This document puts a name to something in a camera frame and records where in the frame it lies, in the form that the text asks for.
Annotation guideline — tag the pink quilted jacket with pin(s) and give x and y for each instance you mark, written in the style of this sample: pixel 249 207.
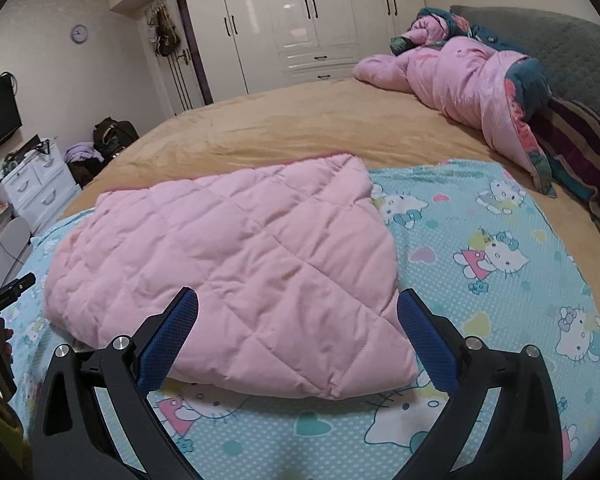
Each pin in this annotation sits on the pink quilted jacket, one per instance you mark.
pixel 220 260

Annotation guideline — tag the round wall clock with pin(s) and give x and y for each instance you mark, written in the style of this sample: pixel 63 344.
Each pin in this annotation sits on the round wall clock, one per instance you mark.
pixel 79 34

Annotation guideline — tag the hanging brown bags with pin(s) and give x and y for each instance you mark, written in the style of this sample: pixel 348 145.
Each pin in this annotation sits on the hanging brown bags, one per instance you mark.
pixel 164 32

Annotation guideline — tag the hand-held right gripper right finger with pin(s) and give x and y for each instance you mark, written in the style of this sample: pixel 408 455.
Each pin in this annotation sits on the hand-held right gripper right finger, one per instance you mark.
pixel 427 340

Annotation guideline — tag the white room door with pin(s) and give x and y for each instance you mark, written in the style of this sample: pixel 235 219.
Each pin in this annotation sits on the white room door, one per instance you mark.
pixel 185 85

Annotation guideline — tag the purple clothes pile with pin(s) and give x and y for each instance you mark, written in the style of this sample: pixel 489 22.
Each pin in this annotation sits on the purple clothes pile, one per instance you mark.
pixel 82 152

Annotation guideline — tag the dark striped blanket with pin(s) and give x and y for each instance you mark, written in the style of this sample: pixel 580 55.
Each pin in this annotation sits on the dark striped blanket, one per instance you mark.
pixel 580 160

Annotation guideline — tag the grey quilted headboard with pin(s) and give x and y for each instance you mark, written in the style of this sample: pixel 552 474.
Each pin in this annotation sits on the grey quilted headboard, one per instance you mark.
pixel 570 45

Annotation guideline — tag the dark backpack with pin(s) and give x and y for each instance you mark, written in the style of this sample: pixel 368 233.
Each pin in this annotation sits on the dark backpack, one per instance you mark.
pixel 115 135

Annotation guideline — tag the blue cartoon printed blanket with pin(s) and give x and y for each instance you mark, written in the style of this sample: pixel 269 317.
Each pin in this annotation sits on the blue cartoon printed blanket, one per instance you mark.
pixel 480 310

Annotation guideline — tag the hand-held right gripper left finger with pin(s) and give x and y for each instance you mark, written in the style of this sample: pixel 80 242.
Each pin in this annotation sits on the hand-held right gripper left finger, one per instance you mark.
pixel 172 340

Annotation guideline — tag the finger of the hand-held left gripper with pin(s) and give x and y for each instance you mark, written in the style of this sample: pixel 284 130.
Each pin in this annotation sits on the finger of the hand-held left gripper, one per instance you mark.
pixel 17 285

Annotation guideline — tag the pink floral duvet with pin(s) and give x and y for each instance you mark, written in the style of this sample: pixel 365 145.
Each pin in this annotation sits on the pink floral duvet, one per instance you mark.
pixel 460 75

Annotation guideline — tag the white rounded desk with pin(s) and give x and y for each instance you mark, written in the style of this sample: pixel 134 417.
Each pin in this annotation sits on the white rounded desk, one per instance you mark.
pixel 7 255

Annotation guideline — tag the bed with tan sheet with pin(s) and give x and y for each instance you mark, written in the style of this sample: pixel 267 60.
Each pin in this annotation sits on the bed with tan sheet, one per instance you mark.
pixel 305 120

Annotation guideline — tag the white drawer chest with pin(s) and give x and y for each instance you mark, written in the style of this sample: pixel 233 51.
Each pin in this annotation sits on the white drawer chest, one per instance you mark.
pixel 40 185

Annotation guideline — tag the white glossy wardrobe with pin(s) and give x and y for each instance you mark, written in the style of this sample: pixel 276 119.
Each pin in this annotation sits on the white glossy wardrobe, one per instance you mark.
pixel 280 10

